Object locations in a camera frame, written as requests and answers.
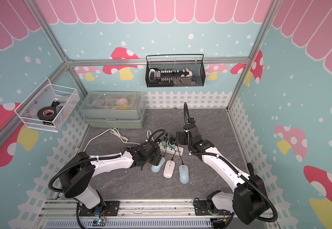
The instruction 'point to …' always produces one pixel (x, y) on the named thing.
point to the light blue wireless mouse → (156, 169)
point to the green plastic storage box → (113, 109)
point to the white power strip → (178, 150)
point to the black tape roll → (47, 113)
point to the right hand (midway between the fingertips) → (182, 134)
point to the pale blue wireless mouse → (183, 172)
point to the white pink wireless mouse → (169, 169)
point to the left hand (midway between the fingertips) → (156, 157)
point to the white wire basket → (47, 94)
